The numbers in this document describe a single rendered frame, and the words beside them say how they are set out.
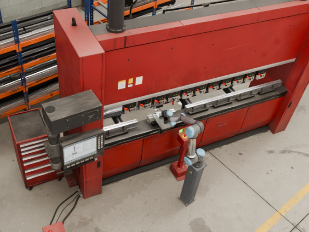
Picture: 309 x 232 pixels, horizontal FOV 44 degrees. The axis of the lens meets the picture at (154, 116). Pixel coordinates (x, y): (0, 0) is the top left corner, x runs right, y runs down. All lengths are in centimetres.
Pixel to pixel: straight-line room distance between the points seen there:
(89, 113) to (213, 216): 248
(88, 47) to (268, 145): 370
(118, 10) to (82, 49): 51
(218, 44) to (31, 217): 312
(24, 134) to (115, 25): 172
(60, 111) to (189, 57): 172
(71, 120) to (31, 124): 132
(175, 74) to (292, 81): 210
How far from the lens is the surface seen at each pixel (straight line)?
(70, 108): 356
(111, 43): 385
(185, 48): 439
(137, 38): 395
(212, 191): 554
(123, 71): 415
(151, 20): 417
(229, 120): 569
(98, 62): 367
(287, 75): 607
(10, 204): 534
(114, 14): 381
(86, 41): 377
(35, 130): 474
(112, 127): 473
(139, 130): 485
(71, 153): 384
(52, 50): 573
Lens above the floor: 441
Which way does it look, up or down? 44 degrees down
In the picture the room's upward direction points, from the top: 9 degrees clockwise
